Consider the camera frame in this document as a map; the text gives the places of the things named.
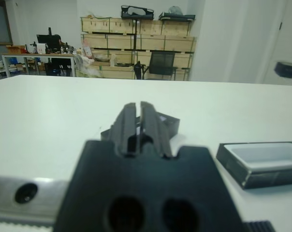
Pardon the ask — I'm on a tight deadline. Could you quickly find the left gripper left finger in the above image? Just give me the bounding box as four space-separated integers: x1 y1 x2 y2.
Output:
109 102 138 158

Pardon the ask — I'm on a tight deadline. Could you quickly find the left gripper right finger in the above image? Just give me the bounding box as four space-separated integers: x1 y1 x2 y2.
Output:
140 101 174 159

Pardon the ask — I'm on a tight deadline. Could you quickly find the black box lid with print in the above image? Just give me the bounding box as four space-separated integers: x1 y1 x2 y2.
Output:
100 111 180 145

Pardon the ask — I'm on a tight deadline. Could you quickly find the slim black camera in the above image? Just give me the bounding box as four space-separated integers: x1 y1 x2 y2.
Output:
273 61 292 80

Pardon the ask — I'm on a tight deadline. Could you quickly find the black box base white insert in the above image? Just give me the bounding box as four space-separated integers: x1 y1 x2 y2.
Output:
216 141 292 189

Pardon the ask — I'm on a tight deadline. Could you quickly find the orange cardboard box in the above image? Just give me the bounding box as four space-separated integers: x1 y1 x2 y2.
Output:
6 45 27 54

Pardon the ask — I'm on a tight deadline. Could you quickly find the black floor bin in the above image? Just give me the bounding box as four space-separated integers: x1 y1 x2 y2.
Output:
133 60 146 80

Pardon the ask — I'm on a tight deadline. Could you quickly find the black mesh office chair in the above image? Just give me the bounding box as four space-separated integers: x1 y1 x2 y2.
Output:
146 51 178 81

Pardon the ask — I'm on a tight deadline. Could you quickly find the yellow-green plastic bag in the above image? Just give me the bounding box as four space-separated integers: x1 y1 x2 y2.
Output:
74 54 105 78

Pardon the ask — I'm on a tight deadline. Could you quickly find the black upright pole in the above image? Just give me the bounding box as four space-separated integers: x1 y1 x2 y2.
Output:
133 19 140 63

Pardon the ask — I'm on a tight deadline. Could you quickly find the red and white carton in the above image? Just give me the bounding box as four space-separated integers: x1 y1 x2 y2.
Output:
82 40 92 58

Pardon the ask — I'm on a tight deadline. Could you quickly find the seated person in dark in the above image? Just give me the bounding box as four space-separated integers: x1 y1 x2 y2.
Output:
54 35 64 54

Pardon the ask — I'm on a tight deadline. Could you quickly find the black flat tray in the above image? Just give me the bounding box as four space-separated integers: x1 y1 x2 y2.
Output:
158 12 196 22

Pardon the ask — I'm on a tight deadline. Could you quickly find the black open carry case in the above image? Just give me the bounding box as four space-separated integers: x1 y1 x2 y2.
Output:
121 5 154 20

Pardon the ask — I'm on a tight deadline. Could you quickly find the black computer monitor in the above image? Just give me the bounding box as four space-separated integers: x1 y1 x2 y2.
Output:
36 34 56 49

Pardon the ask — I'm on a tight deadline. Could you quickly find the white frame desk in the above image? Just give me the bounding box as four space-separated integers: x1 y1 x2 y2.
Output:
1 53 76 78

